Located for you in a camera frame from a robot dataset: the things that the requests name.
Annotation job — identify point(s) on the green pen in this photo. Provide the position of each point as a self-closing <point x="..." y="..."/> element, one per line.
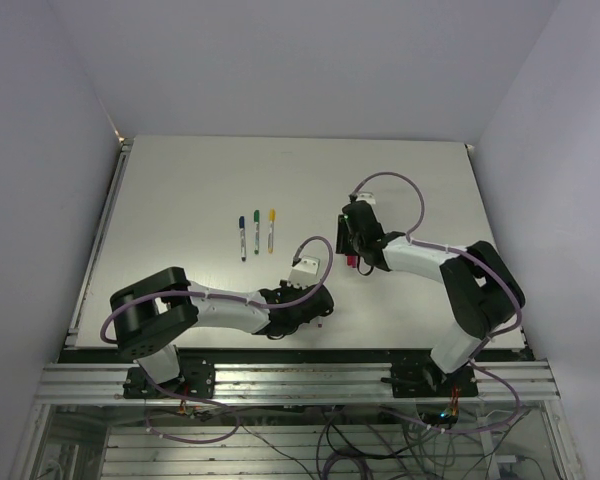
<point x="256" y="222"/>

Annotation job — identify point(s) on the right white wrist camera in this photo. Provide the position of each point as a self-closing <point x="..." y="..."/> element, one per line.
<point x="367" y="197"/>

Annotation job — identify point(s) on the yellow pen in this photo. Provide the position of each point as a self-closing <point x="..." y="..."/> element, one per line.
<point x="271" y="230"/>

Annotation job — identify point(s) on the aluminium frame rail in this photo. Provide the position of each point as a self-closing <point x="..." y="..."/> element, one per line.
<point x="277" y="385"/>

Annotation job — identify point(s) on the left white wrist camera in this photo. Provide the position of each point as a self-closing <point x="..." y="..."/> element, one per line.
<point x="305" y="272"/>

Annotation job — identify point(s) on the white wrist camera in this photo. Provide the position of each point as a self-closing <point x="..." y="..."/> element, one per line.
<point x="305" y="272"/>
<point x="367" y="197"/>

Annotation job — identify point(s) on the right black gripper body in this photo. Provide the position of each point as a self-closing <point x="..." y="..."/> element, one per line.
<point x="348" y="244"/>

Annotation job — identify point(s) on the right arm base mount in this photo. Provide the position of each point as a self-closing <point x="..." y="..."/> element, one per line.
<point x="426" y="380"/>

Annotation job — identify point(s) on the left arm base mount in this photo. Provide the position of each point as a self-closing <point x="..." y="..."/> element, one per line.
<point x="197" y="379"/>

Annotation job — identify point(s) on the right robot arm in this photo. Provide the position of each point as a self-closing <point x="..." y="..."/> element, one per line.
<point x="481" y="290"/>

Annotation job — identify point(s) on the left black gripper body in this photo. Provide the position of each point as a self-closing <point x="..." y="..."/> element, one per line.
<point x="287" y="290"/>

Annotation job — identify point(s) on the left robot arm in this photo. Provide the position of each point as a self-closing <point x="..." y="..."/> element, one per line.
<point x="149" y="315"/>

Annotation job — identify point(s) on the blue pen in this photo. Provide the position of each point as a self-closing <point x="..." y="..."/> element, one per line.
<point x="242" y="236"/>

